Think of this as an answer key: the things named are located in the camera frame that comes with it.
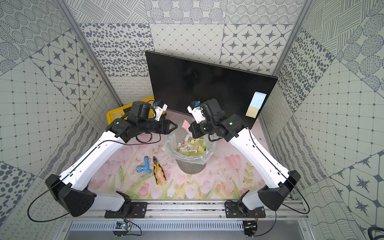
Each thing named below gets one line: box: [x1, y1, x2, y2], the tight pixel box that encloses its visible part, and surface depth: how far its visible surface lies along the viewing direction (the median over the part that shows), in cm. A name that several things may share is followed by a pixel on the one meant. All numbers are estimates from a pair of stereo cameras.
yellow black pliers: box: [152, 155, 167, 185], surface depth 88 cm
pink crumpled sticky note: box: [181, 119, 193, 138], surface depth 69 cm
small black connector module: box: [242, 220, 258, 237], surface depth 73 cm
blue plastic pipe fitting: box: [136, 155, 152, 174], surface depth 88 cm
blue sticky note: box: [249, 91, 267, 110], surface depth 69 cm
